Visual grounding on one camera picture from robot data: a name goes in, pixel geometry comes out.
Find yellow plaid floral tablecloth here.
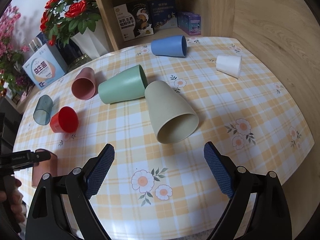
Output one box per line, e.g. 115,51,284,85
14,37,315,239

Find pink flower plant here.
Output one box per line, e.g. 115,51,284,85
1,5,32,97

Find beige plastic cup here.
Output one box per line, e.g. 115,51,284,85
145,80,200,144

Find white faceted vase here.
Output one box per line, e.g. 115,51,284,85
71,20,110,60

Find green plastic cup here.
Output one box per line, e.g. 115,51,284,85
98,64,148,104

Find blue plastic cup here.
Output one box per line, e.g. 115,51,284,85
151,35,187,57

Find glass dish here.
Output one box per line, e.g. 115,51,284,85
67,54,92,72

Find pink plastic cup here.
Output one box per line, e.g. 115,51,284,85
71,67,96,100

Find transparent teal plastic cup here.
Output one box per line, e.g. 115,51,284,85
33,95,53,126

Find light blue probiotic box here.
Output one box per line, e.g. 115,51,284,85
22,44,68,90

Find purple box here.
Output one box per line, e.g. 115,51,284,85
177,12,201,36

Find transparent brown plastic cup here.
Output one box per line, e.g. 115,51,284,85
31,152,57,188

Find red plastic cup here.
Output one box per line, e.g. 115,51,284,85
50,106,79,133

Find white plastic cup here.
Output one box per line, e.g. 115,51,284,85
216,55,242,78

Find red rose bouquet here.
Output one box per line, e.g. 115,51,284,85
40,0,101,46

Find dark blue box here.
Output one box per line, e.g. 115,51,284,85
150,0,178,30

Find person's left hand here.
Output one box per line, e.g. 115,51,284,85
1,176,27,223

